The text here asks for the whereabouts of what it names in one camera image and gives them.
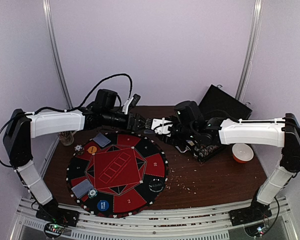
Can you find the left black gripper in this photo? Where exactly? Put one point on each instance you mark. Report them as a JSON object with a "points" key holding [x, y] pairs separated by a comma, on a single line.
{"points": [[135, 120]]}

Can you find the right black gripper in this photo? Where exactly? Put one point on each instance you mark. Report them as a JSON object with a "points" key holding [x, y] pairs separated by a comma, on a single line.
{"points": [[174, 130]]}

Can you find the dealt playing card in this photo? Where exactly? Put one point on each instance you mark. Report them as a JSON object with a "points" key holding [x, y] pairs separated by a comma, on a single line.
{"points": [[102, 141], [97, 135], [82, 188]]}

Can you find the orange big blind button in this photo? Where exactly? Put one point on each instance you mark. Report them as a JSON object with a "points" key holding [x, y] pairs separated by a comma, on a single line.
{"points": [[92, 149]]}

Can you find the poker chip stack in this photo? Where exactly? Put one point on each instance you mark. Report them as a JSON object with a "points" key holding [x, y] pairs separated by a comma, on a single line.
{"points": [[92, 193], [79, 149]]}

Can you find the clear dealer button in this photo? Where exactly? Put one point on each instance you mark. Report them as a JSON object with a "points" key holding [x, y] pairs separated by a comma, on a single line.
{"points": [[156, 185]]}

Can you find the blue small blind button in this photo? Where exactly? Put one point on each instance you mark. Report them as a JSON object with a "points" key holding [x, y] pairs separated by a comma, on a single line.
{"points": [[103, 205]]}

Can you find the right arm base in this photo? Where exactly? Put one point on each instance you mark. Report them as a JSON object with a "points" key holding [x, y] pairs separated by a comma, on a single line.
{"points": [[248, 215]]}

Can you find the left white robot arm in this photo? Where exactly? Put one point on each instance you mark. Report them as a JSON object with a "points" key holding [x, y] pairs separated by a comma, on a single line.
{"points": [[24, 130]]}

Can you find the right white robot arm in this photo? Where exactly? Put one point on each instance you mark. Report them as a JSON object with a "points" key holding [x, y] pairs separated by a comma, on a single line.
{"points": [[283, 133]]}

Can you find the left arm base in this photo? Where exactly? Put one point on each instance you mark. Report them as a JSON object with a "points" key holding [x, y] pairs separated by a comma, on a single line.
{"points": [[57, 215]]}

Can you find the boxed card decks in case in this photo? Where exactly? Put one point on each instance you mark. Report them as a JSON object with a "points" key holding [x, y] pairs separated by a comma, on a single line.
{"points": [[191, 143]]}

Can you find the front right chip row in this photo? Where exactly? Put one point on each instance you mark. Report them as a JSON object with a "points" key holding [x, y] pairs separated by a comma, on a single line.
{"points": [[203, 153]]}

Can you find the black poker chip case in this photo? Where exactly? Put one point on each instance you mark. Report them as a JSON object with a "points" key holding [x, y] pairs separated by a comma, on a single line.
{"points": [[217, 106]]}

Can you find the white floral mug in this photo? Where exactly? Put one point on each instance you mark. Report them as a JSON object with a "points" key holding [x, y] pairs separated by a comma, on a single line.
{"points": [[66, 138]]}

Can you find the orange white bowl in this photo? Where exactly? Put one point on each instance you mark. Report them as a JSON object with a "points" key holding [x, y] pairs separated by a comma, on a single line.
{"points": [[242, 153]]}

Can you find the round red black poker mat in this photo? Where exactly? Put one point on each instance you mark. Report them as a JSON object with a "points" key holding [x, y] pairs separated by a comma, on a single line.
{"points": [[120, 172]]}

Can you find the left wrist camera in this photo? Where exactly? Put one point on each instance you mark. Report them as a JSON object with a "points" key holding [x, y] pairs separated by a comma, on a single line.
{"points": [[130, 103]]}

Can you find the front aluminium rail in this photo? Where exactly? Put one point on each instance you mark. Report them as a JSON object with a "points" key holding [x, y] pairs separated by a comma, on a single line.
{"points": [[198, 223]]}

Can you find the left aluminium frame post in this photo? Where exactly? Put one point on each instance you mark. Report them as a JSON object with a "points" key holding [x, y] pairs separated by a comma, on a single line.
{"points": [[55, 53]]}

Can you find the aluminium frame post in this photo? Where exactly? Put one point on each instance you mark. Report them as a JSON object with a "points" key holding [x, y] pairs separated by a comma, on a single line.
{"points": [[250, 51], [55, 53]]}

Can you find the right aluminium frame post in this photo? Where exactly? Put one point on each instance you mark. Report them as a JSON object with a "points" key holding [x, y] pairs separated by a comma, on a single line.
{"points": [[250, 51]]}

